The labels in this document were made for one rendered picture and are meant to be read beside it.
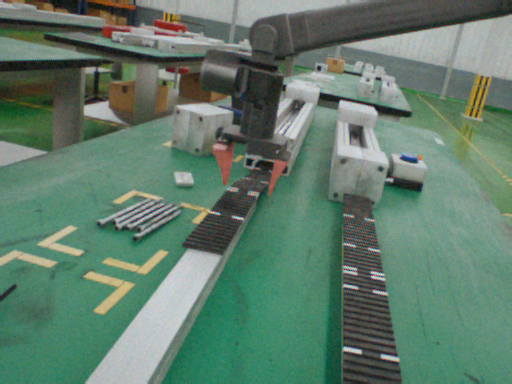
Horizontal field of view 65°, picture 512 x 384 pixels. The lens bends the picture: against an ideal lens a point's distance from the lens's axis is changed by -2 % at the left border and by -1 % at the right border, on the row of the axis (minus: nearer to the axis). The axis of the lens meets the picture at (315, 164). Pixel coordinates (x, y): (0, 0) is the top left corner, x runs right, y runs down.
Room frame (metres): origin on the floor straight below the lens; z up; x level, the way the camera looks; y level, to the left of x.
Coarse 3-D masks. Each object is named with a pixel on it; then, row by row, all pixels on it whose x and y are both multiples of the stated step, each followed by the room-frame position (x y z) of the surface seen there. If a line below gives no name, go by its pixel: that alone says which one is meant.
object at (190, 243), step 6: (186, 240) 0.42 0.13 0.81; (192, 240) 0.43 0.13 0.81; (198, 240) 0.43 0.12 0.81; (186, 246) 0.41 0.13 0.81; (192, 246) 0.42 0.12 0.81; (198, 246) 0.42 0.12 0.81; (204, 246) 0.42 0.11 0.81; (210, 246) 0.42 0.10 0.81; (216, 246) 0.43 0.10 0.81; (222, 246) 0.43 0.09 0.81; (210, 252) 0.41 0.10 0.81; (216, 252) 0.41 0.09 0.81; (222, 252) 0.42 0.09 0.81
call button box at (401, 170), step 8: (392, 160) 0.93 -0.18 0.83; (400, 160) 0.93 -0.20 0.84; (408, 160) 0.93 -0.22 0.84; (392, 168) 0.91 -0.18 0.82; (400, 168) 0.90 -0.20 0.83; (408, 168) 0.90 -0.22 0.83; (416, 168) 0.90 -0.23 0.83; (424, 168) 0.90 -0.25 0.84; (392, 176) 0.90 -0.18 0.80; (400, 176) 0.90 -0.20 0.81; (408, 176) 0.90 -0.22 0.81; (416, 176) 0.90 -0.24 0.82; (424, 176) 0.90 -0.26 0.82; (392, 184) 0.90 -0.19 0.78; (400, 184) 0.90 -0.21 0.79; (408, 184) 0.90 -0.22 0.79; (416, 184) 0.90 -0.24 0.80
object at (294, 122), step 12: (288, 108) 1.27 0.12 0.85; (300, 108) 1.40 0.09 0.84; (312, 108) 1.34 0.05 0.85; (288, 120) 1.15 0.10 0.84; (300, 120) 1.04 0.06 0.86; (276, 132) 1.02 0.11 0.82; (288, 132) 0.87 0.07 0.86; (300, 132) 0.95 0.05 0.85; (288, 144) 0.83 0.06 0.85; (300, 144) 1.04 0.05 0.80; (252, 156) 0.83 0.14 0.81; (252, 168) 0.83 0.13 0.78; (288, 168) 0.83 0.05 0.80
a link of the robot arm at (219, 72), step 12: (264, 24) 0.60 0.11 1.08; (264, 36) 0.60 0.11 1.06; (276, 36) 0.60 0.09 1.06; (252, 48) 0.60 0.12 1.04; (264, 48) 0.60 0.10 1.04; (276, 48) 0.61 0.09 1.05; (204, 60) 0.63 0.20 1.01; (216, 60) 0.63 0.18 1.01; (228, 60) 0.63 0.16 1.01; (240, 60) 0.63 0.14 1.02; (252, 60) 0.61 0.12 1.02; (264, 60) 0.60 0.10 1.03; (276, 60) 0.62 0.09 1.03; (204, 72) 0.62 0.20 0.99; (216, 72) 0.62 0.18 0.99; (228, 72) 0.62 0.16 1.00; (204, 84) 0.63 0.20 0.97; (216, 84) 0.62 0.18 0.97; (228, 84) 0.62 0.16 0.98
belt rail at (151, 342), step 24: (192, 264) 0.38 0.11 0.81; (216, 264) 0.39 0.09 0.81; (168, 288) 0.33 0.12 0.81; (192, 288) 0.34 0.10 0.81; (144, 312) 0.29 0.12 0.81; (168, 312) 0.30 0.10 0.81; (192, 312) 0.32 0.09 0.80; (144, 336) 0.27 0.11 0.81; (168, 336) 0.27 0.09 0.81; (120, 360) 0.24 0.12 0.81; (144, 360) 0.24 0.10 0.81; (168, 360) 0.27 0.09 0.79
